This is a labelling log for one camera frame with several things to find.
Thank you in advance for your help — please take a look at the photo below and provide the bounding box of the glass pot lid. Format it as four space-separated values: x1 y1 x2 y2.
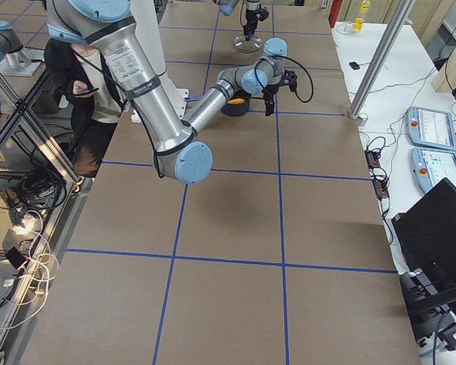
234 35 262 53

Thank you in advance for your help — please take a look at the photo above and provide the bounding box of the yellow toy corn cob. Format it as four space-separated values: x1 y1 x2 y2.
227 98 246 105

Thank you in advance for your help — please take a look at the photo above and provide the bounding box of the dark blue cooking pot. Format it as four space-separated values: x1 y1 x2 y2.
221 98 251 116

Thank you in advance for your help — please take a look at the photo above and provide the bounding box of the person's hand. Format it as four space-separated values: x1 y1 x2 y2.
72 81 95 97

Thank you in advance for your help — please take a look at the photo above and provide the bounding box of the small black device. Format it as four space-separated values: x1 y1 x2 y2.
349 62 360 70

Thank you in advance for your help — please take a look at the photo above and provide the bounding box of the yellow cup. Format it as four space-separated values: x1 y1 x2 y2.
353 17 365 32

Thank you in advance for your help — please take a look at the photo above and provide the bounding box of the black orange power strip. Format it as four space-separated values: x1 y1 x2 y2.
365 149 390 201

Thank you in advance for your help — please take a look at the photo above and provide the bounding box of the upper teach pendant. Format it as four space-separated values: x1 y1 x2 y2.
405 106 456 151

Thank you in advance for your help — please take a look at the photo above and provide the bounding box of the teach pendant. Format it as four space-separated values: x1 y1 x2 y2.
405 106 456 151
410 147 456 193

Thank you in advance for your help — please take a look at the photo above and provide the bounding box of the lower teach pendant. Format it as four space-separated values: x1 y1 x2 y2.
410 147 456 193

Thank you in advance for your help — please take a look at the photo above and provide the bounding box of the black smartphone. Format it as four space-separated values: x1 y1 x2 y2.
74 87 99 97

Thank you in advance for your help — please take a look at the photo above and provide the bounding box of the person in black jacket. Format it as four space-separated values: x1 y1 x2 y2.
44 39 125 178

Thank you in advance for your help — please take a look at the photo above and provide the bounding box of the black laptop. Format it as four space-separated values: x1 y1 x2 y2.
391 178 456 283

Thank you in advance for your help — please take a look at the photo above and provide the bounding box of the black monitor stand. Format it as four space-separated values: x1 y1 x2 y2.
399 266 456 340

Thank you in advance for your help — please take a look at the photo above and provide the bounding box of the black phone on shelf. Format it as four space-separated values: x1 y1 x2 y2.
5 247 28 270

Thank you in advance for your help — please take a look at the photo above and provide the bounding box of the black power adapter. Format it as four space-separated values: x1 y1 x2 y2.
438 322 456 351

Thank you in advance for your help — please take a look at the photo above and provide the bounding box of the aluminium frame post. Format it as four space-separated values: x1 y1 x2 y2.
347 0 416 126

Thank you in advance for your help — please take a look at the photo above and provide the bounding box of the aluminium glass enclosure frame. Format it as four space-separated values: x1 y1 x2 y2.
0 62 78 364

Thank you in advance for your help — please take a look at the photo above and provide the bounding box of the black cable bundle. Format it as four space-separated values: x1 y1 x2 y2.
0 167 68 214

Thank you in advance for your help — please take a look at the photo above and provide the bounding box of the white charging cable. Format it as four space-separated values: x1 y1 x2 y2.
0 211 60 331

